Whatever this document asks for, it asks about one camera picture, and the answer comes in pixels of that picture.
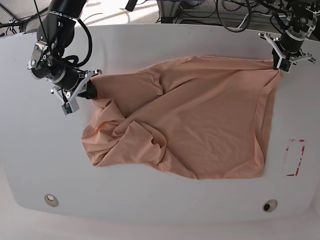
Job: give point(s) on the aluminium frame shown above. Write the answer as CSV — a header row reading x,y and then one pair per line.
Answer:
x,y
168,10

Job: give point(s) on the right table grommet hole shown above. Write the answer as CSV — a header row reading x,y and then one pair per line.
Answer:
x,y
270,205

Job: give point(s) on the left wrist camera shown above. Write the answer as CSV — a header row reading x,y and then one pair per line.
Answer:
x,y
285,65

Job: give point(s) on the table grommet hole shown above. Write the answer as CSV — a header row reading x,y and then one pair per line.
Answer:
x,y
51,200
270,205

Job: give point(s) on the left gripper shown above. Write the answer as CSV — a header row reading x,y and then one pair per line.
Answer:
x,y
287,46

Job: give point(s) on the left table grommet hole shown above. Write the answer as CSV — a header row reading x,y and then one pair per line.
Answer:
x,y
51,200

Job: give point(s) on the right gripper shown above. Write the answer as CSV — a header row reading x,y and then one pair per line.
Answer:
x,y
68,83

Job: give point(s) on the red tape rectangle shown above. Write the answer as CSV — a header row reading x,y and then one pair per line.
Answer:
x,y
293,157

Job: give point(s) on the peach T-shirt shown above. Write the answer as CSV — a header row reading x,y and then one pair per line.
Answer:
x,y
199,117

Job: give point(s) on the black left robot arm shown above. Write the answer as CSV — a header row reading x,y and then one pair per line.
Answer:
x,y
298,20

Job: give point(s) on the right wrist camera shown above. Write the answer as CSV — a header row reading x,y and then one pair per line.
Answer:
x,y
70,107

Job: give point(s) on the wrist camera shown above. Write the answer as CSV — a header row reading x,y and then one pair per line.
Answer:
x,y
70,107
285,65

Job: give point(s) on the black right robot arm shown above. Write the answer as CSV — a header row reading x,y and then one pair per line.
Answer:
x,y
55,33

